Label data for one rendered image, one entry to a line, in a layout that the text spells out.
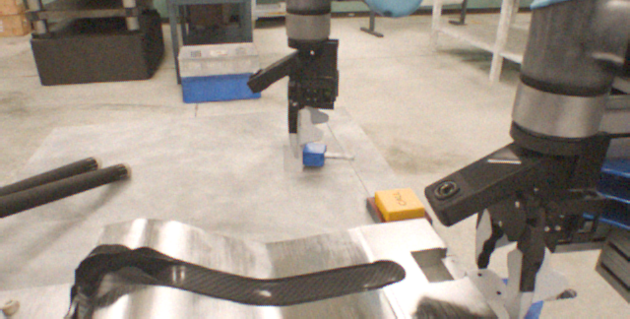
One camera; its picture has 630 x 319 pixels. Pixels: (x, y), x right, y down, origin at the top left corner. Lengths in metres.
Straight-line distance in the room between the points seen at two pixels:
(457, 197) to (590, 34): 0.18
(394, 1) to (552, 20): 0.24
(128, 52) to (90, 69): 0.37
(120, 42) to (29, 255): 3.56
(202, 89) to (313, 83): 2.81
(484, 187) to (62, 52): 4.12
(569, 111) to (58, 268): 0.64
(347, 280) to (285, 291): 0.07
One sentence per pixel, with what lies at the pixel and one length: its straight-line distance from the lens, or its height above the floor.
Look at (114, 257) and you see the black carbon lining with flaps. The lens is 0.46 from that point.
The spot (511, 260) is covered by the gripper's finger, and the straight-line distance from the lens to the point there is 0.51.
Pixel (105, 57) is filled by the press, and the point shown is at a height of 0.22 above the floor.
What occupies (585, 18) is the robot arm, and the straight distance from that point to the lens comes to 0.42.
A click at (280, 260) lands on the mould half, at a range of 0.51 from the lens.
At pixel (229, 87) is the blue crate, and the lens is 3.54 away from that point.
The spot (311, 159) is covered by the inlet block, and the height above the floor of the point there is 0.83.
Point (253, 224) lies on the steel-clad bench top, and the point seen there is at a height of 0.80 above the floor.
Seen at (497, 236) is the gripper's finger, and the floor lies 0.90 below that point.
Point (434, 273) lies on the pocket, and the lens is 0.55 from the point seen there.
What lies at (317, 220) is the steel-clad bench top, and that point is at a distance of 0.72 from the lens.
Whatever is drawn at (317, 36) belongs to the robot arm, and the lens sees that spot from 0.74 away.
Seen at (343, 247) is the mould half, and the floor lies 0.89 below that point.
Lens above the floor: 1.21
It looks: 26 degrees down
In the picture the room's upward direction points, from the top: straight up
